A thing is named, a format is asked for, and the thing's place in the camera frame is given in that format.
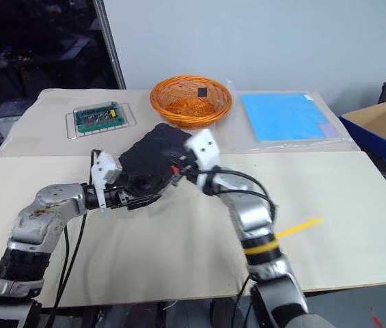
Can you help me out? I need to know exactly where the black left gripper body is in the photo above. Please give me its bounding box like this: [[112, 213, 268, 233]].
[[105, 186, 136, 210]]

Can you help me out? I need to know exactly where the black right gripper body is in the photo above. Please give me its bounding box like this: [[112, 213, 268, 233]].
[[170, 153, 199, 187]]

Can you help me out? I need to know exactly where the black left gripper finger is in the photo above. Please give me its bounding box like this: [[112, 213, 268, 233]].
[[128, 194, 163, 210]]

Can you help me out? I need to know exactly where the black plastic tool case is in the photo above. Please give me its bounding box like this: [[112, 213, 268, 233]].
[[118, 123, 194, 200]]

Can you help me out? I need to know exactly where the orange wicker basket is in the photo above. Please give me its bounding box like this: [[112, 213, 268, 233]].
[[149, 75, 234, 131]]

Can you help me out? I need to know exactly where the large beige table mat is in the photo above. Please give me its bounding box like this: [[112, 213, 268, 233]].
[[0, 150, 386, 309]]

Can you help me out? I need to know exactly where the clear plastic sleeve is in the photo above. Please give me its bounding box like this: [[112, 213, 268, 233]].
[[224, 79, 350, 152]]

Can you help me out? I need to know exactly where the green circuit board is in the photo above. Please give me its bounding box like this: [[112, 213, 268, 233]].
[[72, 101, 128, 134]]

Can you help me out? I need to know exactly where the blue paper sheet stack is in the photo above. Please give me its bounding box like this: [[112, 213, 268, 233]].
[[239, 91, 339, 144]]

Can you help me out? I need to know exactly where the yellow strip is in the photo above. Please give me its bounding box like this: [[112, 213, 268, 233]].
[[275, 215, 325, 241]]

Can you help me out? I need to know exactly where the small purple sheet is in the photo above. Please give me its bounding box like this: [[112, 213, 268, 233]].
[[318, 122, 339, 139]]

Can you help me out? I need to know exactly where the blue cardboard box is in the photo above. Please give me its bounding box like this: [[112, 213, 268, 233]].
[[338, 100, 386, 172]]

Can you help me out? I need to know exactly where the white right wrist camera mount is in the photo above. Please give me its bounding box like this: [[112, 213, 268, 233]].
[[184, 128, 222, 191]]

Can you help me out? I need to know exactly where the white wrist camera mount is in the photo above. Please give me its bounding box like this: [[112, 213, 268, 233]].
[[184, 128, 222, 191], [89, 150, 124, 210]]

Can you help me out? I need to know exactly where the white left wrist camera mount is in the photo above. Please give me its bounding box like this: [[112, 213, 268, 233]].
[[89, 150, 124, 210]]

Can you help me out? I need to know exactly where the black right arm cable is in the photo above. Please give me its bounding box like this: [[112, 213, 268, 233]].
[[208, 168, 279, 213]]

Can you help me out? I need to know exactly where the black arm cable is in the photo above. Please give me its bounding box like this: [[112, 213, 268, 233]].
[[51, 210, 89, 309], [208, 168, 279, 213]]

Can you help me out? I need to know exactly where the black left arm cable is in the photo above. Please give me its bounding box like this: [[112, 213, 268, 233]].
[[51, 210, 89, 309]]

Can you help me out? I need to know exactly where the grey metal post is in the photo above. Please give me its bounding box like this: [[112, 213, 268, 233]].
[[93, 0, 128, 90]]

